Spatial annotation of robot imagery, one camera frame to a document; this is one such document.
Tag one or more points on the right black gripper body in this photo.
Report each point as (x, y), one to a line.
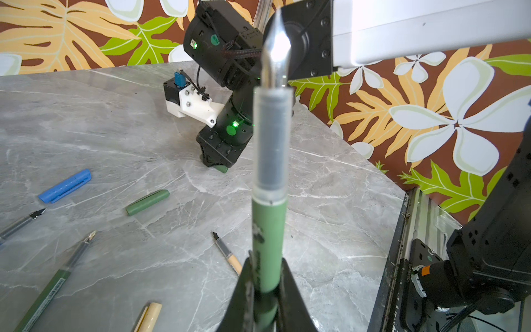
(222, 144)

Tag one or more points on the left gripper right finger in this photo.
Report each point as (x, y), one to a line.
(292, 314)

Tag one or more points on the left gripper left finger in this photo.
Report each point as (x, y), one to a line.
(239, 316)

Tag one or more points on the beige pen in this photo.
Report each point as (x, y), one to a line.
(228, 254)

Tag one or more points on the beige pen cap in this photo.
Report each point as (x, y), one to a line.
(148, 317)

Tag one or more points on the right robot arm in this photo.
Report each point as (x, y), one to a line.
(490, 257)

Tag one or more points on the blue pen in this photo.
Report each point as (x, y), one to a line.
(19, 224)

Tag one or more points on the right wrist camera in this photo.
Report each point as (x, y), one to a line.
(184, 100)

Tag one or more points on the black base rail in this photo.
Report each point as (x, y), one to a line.
(419, 240)

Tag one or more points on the dark green pen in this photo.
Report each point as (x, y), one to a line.
(53, 286)

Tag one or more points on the light green pen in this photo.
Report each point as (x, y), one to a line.
(272, 113)

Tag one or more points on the blue pen cap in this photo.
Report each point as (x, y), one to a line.
(66, 187)

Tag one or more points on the light green pen cap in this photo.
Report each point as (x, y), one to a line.
(221, 168)

